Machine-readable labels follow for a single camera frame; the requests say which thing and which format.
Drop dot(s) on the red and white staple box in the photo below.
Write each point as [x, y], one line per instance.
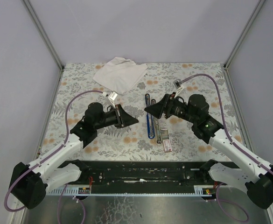
[165, 140]

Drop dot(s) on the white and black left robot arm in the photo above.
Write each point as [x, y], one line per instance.
[31, 182]

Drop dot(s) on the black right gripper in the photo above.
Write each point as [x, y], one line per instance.
[169, 106]

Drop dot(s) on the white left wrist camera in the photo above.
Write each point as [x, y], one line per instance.
[111, 97]

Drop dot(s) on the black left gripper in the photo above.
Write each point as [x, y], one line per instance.
[119, 116]

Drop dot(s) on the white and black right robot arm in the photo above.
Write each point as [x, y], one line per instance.
[254, 175]

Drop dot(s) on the white folded cloth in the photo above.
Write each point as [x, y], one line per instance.
[120, 75]

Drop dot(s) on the beige stapler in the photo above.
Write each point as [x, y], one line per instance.
[156, 130]

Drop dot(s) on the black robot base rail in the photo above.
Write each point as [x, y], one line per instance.
[142, 176]

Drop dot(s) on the right aluminium frame post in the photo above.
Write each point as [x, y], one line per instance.
[244, 33]

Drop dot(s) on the left aluminium frame post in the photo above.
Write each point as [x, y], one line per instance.
[43, 34]

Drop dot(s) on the aluminium frame post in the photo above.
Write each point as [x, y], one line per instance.
[244, 33]
[43, 34]

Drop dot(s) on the blue stapler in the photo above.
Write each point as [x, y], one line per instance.
[150, 127]

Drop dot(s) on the white slotted cable duct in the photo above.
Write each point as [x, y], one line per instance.
[79, 191]

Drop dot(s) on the floral patterned table mat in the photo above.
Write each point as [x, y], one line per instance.
[77, 90]

